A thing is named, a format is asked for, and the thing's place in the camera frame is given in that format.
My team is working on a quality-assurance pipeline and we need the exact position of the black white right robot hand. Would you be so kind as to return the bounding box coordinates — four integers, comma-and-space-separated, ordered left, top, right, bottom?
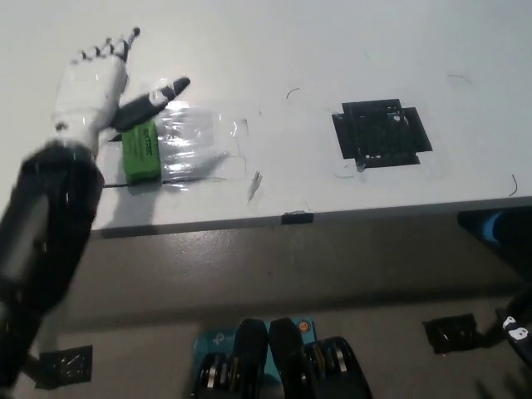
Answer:
484, 284, 532, 354

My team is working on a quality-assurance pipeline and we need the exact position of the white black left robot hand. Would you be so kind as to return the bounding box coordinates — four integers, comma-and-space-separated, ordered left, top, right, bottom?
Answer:
52, 27, 192, 153

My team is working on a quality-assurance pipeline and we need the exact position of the green whiteboard eraser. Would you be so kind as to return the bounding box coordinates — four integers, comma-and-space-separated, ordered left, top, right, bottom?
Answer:
121, 120, 162, 184

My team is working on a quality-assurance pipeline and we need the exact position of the black floor tape marker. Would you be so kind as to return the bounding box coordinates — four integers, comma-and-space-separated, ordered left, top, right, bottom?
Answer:
35, 344, 93, 390
422, 313, 480, 354

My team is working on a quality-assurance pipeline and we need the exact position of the black and blue object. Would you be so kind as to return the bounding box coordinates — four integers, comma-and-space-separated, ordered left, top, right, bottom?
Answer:
456, 207, 532, 283

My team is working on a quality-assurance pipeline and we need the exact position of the clear tape sheet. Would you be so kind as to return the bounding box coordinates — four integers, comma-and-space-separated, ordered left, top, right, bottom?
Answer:
151, 78, 250, 185

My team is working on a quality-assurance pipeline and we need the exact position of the black tape square patch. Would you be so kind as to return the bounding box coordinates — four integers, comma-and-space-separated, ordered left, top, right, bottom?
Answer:
331, 98, 433, 168

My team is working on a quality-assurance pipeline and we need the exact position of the small black tape piece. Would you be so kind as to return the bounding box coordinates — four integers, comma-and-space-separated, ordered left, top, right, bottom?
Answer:
281, 211, 314, 226

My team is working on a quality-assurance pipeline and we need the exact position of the teal network device box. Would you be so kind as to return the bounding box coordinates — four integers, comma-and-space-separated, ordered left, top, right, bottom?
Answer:
193, 318, 317, 380

